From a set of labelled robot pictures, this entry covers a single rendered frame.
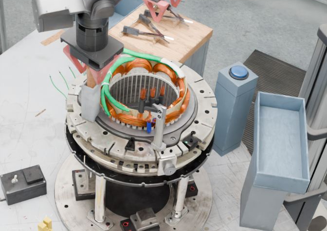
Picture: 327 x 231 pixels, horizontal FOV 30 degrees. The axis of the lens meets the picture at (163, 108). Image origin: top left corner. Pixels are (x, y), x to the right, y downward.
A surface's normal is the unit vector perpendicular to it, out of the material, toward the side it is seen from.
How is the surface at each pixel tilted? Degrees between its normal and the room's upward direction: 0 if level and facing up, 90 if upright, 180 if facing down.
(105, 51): 7
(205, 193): 0
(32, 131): 0
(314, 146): 90
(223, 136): 90
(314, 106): 90
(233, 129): 90
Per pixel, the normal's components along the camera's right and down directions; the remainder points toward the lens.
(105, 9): 0.28, 0.93
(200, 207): 0.10, -0.72
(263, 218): -0.12, 0.68
